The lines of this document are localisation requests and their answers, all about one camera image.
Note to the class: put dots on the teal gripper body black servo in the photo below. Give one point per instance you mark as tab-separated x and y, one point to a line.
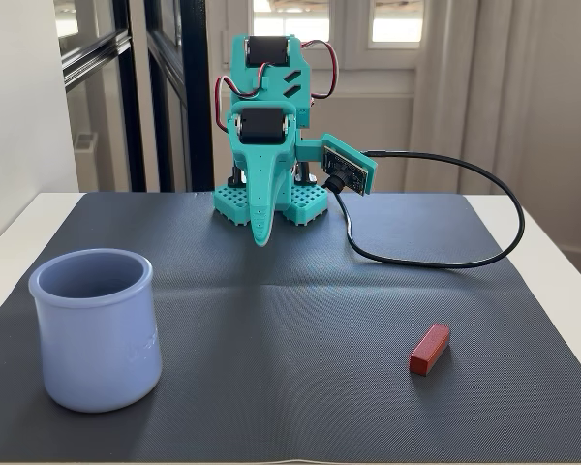
261	127

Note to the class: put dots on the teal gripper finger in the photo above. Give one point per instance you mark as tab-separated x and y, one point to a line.
257	198
280	184

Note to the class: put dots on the red wooden block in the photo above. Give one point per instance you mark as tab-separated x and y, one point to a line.
428	351

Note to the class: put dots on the teal perforated robot base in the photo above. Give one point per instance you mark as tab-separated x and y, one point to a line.
310	203

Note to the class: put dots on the black framed glass door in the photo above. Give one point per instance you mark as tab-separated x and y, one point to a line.
193	97

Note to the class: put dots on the white framed window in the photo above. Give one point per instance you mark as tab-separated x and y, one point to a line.
353	43

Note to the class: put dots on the dark grey textured mat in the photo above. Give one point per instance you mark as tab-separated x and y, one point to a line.
281	339

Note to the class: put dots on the blue plastic cup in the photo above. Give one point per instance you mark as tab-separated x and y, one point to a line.
97	339

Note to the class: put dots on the white curtain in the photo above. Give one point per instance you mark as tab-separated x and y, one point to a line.
513	97

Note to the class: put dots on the wrist camera board teal mount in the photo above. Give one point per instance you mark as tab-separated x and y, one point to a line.
351	167

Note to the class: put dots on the small white wall box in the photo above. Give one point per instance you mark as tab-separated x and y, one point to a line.
85	141

